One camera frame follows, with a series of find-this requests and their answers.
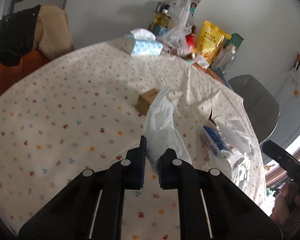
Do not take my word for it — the clear plastic wrapper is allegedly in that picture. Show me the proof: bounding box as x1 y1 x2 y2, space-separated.
207 121 256 189

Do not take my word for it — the cooking oil bottle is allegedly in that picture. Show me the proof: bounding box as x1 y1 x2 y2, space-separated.
152 9 172 30

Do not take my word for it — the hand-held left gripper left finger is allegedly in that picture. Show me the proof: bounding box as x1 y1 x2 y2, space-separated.
19 135 147 240

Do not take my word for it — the white refrigerator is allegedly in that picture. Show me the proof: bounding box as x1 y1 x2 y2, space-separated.
262 67 300 150

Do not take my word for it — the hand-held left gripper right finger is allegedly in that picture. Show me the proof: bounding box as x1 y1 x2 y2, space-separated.
156 148 282 240

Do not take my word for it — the beige cloth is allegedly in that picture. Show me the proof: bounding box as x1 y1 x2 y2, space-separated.
35 5 74 60

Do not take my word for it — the orange chair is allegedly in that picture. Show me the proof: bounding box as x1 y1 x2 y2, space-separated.
0 49 50 105

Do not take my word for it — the small cardboard box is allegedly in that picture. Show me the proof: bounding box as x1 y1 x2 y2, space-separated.
136 88 160 113

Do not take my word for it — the glass jar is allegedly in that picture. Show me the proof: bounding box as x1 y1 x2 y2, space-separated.
211 44 237 74

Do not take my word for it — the person's right hand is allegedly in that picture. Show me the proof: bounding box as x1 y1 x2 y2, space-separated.
270 181 300 227

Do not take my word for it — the yellow snack bag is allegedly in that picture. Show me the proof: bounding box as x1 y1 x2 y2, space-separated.
194 20 232 64

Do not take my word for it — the grey chair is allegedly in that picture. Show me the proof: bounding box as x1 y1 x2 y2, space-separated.
227 74 281 143

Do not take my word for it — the blue white wrapper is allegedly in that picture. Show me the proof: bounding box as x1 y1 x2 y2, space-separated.
200 126 232 157

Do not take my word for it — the light blue packet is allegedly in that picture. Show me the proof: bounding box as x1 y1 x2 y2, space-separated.
154 25 168 36

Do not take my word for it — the green box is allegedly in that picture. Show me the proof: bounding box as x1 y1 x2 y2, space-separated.
224 32 244 55

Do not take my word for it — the black garment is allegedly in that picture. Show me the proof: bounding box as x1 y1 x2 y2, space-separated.
0 5 42 67

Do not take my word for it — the floral tablecloth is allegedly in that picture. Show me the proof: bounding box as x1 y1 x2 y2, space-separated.
0 38 267 240

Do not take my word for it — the white plastic bag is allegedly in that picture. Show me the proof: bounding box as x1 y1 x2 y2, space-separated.
142 86 193 173

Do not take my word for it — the red container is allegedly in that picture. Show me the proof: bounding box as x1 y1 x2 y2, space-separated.
185 33 196 53

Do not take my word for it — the blue white tissue pack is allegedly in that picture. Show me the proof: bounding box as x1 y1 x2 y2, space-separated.
122 28 164 56

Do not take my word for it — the clear plastic bag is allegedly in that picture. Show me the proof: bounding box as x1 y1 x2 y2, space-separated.
156 0 198 57

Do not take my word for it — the black wire rack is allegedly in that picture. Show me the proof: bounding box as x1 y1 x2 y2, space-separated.
149 1 178 30

